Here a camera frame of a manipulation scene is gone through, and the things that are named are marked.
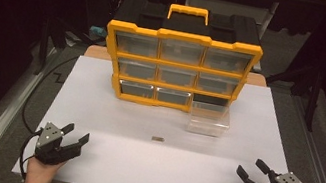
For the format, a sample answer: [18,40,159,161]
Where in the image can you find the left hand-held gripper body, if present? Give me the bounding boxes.
[32,120,85,171]

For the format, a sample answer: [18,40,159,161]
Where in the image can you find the person's left hand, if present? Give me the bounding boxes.
[23,153,68,183]

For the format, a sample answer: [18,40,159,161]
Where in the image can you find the pulled-out clear plastic drawer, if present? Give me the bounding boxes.
[185,100,233,140]

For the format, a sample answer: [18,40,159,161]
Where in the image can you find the small brown metal piece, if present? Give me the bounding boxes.
[150,135,166,144]

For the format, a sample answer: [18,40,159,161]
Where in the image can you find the black stand legs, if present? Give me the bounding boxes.
[258,53,326,134]
[31,12,96,84]

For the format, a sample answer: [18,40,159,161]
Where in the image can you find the small teal object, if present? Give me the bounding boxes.
[89,25,109,39]

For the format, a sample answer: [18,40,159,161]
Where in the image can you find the set of clear cabinet drawers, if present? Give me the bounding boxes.
[105,30,255,117]

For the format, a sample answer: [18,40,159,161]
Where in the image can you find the yellow and black organizer cabinet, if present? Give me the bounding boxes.
[94,0,270,124]

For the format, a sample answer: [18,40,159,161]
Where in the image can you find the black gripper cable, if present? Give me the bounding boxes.
[15,126,44,183]

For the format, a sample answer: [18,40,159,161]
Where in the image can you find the long black floor cable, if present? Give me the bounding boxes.
[18,47,81,140]

